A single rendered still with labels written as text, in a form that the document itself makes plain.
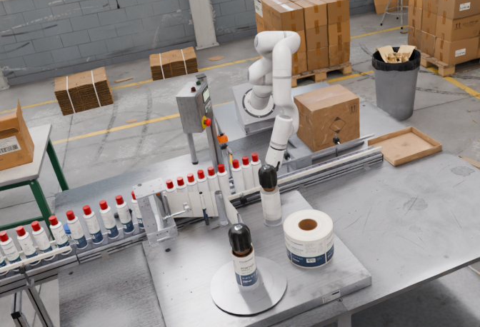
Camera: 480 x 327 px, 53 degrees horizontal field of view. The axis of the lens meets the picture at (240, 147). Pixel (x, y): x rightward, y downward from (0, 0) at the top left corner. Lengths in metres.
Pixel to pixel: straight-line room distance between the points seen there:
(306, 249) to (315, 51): 4.06
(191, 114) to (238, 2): 5.63
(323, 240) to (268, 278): 0.27
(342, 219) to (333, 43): 3.75
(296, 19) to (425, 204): 3.55
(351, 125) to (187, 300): 1.42
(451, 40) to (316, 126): 3.26
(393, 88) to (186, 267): 3.14
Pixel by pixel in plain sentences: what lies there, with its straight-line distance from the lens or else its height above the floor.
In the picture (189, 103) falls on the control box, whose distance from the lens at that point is 2.19.
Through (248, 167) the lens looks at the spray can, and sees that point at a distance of 2.39.
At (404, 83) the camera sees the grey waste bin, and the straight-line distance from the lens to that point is 4.75.
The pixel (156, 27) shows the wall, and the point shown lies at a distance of 7.65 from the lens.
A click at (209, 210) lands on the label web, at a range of 2.29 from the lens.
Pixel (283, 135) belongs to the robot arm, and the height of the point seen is 1.17.
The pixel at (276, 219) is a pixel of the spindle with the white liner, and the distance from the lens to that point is 2.23.
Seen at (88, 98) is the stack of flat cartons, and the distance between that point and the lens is 6.27.
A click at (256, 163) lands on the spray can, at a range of 2.40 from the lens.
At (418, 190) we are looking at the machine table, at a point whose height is 0.83.
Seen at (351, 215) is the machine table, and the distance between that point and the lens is 2.37.
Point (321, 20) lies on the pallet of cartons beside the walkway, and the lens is 5.74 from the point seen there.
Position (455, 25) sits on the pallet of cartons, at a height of 0.58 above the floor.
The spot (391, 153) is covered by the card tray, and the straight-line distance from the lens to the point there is 2.83.
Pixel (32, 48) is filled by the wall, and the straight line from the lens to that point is 7.82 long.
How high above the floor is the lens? 2.31
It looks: 30 degrees down
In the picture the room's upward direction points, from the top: 9 degrees counter-clockwise
